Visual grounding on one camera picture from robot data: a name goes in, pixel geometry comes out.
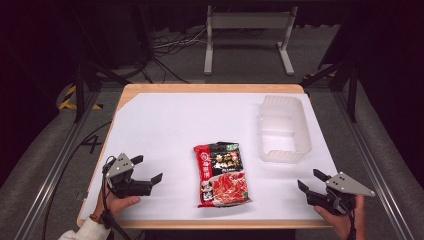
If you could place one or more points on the wooden table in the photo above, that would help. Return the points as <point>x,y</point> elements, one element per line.
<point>213,88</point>

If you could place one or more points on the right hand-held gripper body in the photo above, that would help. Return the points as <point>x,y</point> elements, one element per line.
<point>343,186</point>

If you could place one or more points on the black tripod stand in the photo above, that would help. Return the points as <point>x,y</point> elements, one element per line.
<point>80,90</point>
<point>351,90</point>

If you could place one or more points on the person's left hand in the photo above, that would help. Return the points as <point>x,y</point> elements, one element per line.
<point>118,204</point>

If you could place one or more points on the dark curtain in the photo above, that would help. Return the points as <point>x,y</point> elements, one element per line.
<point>390,50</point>
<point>30,50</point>

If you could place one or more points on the aluminium floor rail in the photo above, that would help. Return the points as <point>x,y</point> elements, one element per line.
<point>373,160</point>
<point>56,166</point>

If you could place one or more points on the red and black food packet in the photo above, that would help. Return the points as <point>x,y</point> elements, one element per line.
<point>221,175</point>

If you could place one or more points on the white metal stand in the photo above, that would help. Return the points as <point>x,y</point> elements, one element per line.
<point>248,20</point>

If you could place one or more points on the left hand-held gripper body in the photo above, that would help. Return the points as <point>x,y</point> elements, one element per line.
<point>124,181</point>

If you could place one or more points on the person's right hand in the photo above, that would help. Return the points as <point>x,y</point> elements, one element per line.
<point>340,223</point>

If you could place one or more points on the translucent plastic container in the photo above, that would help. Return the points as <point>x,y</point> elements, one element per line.
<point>285,130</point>

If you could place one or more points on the white table sheet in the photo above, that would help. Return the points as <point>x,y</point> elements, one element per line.
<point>173,126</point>

